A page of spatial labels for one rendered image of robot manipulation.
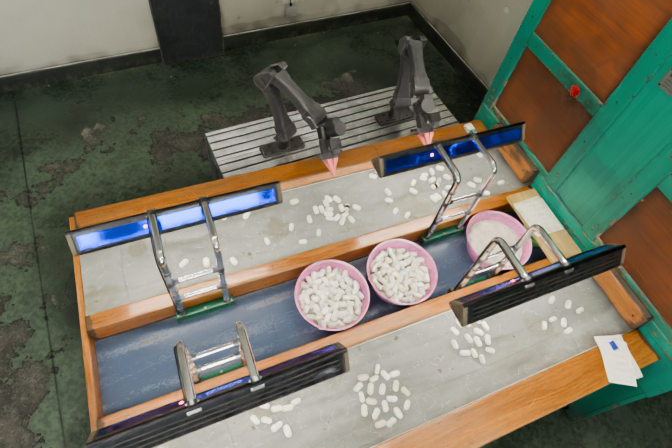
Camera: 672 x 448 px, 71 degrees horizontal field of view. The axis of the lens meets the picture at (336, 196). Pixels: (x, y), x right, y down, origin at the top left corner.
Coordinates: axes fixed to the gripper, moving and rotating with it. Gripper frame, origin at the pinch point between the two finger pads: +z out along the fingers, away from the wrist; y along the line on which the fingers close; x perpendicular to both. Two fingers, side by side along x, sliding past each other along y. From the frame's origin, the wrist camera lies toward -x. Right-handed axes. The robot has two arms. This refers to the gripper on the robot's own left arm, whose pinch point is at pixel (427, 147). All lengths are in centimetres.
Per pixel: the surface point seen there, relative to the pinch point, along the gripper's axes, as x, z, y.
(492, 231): -16.4, 38.3, 13.2
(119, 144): 141, -34, -129
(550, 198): -20, 31, 42
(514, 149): -7.1, 9.0, 37.8
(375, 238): -11.8, 28.1, -36.2
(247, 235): 1, 16, -82
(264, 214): 6, 11, -73
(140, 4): 152, -118, -96
